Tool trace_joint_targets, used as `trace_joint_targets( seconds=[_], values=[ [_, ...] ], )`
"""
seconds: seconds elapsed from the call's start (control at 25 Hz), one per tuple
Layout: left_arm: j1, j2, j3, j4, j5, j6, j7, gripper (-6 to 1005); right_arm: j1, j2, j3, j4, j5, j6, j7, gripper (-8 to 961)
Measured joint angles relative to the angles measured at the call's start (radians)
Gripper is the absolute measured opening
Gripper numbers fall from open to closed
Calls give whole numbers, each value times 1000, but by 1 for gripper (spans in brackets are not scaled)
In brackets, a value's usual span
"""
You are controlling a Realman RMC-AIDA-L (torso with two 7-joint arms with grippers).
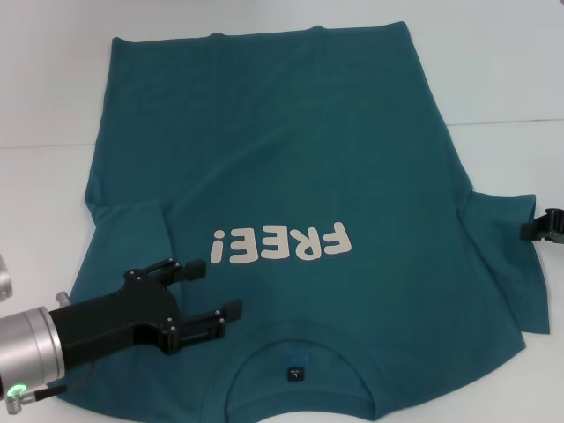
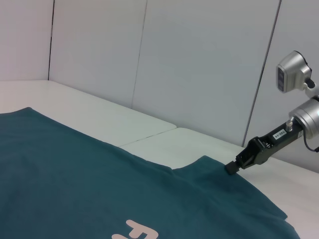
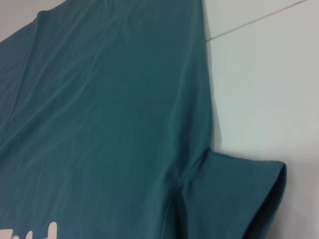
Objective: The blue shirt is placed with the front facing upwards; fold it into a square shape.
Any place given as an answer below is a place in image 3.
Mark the teal t-shirt with FREE print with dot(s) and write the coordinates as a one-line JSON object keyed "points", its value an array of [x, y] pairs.
{"points": [[112, 112]]}

